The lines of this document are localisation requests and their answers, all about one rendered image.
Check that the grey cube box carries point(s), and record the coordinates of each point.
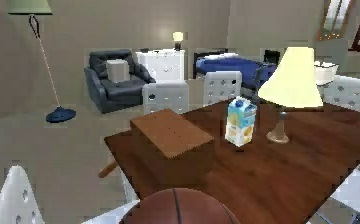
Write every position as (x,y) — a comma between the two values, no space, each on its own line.
(118,70)

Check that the blue white juice carton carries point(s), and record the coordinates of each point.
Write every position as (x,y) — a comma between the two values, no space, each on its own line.
(240,120)

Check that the wooden framed window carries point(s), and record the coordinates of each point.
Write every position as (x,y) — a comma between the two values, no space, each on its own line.
(334,18)

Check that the brown wooden table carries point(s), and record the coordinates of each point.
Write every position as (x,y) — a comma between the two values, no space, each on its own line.
(274,166)

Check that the brown basketball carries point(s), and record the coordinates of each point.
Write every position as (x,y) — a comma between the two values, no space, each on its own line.
(178,208)

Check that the white bowl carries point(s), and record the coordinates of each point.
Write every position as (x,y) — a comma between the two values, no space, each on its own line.
(325,71)

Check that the cream shade table lamp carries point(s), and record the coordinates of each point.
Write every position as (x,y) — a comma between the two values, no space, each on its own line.
(291,80)

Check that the blue bed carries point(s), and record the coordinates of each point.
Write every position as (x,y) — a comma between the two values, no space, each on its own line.
(231,65)

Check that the small black table lamp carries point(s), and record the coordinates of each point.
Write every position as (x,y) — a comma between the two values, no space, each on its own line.
(177,40)

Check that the white chest of drawers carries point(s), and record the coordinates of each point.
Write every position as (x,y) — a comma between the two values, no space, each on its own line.
(163,65)

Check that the white perforated chair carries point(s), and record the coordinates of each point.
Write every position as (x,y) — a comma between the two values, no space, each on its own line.
(221,86)
(16,200)
(166,96)
(349,91)

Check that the dark grey armchair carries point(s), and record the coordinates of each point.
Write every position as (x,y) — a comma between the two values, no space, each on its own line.
(114,90)

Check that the brown cardboard box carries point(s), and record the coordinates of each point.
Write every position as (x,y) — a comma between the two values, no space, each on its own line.
(174,143)

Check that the green shade floor lamp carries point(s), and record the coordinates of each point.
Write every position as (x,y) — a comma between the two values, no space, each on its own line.
(41,50)

